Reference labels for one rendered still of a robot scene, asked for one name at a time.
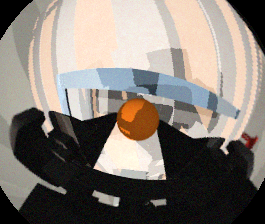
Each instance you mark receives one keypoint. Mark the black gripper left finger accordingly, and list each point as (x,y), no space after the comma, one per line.
(89,135)

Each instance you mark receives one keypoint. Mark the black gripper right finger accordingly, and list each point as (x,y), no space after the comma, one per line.
(179,150)

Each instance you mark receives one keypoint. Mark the clear l-shaped low walls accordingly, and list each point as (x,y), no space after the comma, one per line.
(80,103)

